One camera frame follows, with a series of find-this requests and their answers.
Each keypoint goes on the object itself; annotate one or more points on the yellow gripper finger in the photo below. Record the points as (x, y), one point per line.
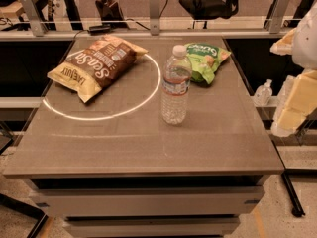
(300, 101)
(284, 45)

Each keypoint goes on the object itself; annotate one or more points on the green rice chip bag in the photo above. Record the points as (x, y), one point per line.
(205, 60)

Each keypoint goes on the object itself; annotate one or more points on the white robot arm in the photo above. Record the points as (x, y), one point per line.
(304, 54)

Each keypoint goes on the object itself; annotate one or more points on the brown chip bag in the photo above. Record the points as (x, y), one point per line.
(96, 67)

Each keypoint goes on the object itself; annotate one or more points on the left clear sanitizer bottle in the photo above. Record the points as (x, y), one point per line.
(263, 94)

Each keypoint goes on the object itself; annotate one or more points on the clear plastic water bottle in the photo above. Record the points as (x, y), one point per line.
(175, 83)

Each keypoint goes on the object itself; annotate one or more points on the upper white drawer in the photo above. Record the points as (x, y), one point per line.
(148, 201)

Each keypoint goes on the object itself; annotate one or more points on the white drawer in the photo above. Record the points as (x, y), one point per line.
(144, 228)
(148, 201)

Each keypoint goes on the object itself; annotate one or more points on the black power adapter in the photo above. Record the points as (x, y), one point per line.
(100, 29)

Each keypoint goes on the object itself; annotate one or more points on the lower white drawer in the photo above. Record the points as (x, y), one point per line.
(144, 228)

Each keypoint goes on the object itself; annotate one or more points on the middle metal bracket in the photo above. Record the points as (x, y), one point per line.
(154, 17)

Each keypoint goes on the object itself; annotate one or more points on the left metal bracket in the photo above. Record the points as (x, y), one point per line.
(37, 27)

